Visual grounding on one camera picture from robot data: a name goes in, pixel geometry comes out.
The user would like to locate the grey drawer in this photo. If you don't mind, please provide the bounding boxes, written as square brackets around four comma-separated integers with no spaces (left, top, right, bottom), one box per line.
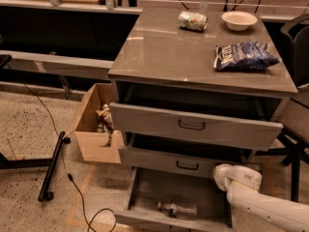
[109,102,283,151]
[115,168,234,232]
[119,133,260,178]

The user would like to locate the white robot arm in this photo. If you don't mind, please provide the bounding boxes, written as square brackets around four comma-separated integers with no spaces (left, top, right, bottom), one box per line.
[213,163,309,232]

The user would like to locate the grey top drawer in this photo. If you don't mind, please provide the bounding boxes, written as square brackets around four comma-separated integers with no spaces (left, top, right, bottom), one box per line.
[109,102,283,151]

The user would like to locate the grey drawer cabinet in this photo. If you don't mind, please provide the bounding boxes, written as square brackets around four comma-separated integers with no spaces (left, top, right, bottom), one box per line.
[107,7,298,166]

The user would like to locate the grey bottom drawer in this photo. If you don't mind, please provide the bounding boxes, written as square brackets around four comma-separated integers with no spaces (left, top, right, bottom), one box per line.
[115,168,234,232]

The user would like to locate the items inside cardboard box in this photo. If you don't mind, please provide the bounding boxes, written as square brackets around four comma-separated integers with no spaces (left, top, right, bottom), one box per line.
[96,104,115,147]

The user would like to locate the cardboard box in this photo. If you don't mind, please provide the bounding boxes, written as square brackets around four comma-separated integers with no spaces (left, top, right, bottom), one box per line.
[67,83,124,163]

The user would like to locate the crushed green white can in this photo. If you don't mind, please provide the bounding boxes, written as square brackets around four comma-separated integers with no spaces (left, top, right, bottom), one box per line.
[178,12,208,31]

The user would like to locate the clear plastic bottle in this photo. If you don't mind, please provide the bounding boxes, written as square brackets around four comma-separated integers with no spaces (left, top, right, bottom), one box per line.
[157,201,197,219]

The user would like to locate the blue chip bag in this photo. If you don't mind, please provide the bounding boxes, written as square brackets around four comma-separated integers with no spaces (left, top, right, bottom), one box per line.
[213,42,280,72]

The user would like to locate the black floor stand leg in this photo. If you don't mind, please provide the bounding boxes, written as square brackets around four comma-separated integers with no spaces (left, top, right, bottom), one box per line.
[0,131,70,202]

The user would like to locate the white paper bowl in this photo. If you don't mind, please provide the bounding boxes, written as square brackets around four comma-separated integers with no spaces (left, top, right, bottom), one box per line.
[221,11,258,32]

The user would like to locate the black office chair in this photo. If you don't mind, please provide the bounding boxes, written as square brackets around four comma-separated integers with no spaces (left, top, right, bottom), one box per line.
[257,14,309,203]

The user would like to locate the black floor cable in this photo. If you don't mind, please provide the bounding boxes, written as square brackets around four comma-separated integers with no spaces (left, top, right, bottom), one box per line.
[6,65,118,232]

